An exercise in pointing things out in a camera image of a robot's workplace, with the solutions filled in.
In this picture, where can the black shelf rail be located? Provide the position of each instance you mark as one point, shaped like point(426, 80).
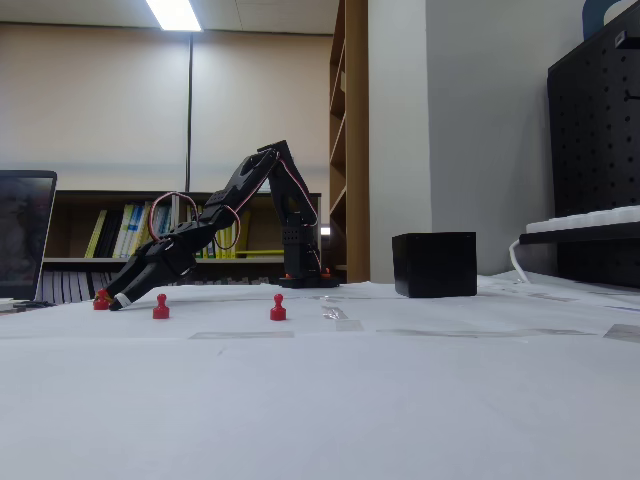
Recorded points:
point(575, 238)

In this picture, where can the laptop screen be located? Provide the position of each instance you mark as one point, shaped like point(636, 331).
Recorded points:
point(22, 235)

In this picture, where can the yellow white book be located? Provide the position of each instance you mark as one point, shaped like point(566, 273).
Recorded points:
point(125, 227)

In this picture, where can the clear tape strip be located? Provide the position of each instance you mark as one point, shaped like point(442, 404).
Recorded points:
point(240, 335)
point(349, 325)
point(332, 313)
point(480, 332)

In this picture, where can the black wall conduit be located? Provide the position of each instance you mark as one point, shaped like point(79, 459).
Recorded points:
point(190, 110)

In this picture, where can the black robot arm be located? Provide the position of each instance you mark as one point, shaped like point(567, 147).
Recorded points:
point(240, 182)

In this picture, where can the black book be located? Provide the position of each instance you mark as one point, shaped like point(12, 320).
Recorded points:
point(109, 235)

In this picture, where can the low wooden bookshelf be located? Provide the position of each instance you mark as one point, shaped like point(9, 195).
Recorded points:
point(250, 260)
point(90, 195)

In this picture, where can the wide yellow binder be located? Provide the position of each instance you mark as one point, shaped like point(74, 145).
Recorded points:
point(244, 240)

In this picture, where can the black box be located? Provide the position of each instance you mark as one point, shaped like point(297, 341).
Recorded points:
point(435, 265)

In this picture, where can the yellow blue book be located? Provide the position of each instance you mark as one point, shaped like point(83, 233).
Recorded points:
point(141, 220)

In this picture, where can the dark blue rounded object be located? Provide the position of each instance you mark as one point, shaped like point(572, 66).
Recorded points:
point(592, 20)

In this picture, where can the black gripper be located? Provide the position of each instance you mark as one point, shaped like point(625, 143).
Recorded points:
point(151, 268)

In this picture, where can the white power strip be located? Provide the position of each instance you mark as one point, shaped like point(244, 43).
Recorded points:
point(590, 217)

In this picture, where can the ceiling light panel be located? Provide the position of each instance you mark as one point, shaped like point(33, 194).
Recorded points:
point(172, 14)

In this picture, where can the black pegboard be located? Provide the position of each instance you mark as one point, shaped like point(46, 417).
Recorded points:
point(595, 150)

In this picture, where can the thin yellow book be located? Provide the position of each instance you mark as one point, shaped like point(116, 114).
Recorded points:
point(96, 234)

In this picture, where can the row of white binders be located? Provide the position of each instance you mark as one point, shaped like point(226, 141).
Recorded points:
point(65, 287)

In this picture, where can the red pawn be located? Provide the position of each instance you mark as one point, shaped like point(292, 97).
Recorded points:
point(278, 314)
point(160, 312)
point(101, 303)

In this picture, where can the light blue book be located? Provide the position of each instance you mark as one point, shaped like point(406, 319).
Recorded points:
point(162, 220)

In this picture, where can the tall wooden bookshelf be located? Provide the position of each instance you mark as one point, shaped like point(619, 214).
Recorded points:
point(356, 150)

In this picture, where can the white paper table cover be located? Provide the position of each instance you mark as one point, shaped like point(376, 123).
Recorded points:
point(320, 400)

